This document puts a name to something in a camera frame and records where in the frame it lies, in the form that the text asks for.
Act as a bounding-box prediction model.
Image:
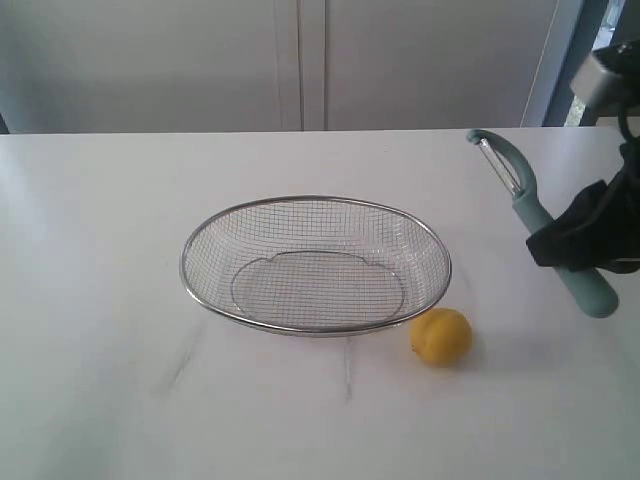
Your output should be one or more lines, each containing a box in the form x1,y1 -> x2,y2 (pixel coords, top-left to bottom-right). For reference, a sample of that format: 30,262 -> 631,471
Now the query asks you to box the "teal vegetable peeler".
467,129 -> 619,318

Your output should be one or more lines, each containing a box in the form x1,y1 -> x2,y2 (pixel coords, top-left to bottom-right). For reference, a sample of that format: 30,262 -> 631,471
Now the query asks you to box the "yellow lemon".
409,308 -> 473,367

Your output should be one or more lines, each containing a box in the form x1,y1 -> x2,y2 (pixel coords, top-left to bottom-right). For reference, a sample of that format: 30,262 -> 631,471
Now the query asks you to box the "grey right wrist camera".
570,40 -> 639,110

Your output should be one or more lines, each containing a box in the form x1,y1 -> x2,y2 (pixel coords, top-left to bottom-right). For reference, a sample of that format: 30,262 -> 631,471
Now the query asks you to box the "metal wire mesh basket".
179,195 -> 452,337

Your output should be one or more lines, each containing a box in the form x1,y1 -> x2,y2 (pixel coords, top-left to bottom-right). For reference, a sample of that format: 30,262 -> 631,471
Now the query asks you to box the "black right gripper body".
527,143 -> 639,274

